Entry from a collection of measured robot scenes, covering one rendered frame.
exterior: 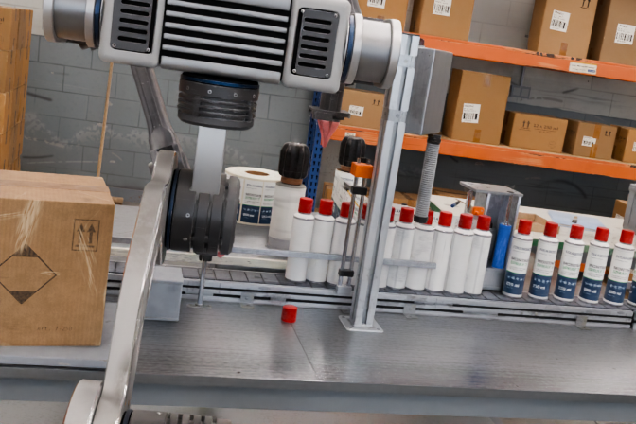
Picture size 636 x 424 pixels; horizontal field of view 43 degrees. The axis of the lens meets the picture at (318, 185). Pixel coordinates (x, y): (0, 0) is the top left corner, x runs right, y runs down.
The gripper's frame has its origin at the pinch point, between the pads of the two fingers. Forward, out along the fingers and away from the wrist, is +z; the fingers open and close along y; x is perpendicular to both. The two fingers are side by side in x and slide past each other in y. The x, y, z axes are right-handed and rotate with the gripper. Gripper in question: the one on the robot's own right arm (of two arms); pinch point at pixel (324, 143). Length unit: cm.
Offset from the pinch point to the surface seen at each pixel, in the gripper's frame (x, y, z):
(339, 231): 22.6, -1.4, 17.0
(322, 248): 22.5, 2.1, 21.7
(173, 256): 17.4, 36.7, 28.3
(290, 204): -3.6, 5.8, 18.3
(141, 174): -435, 33, 115
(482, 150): -322, -198, 45
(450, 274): 22.7, -32.2, 25.6
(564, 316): 27, -64, 33
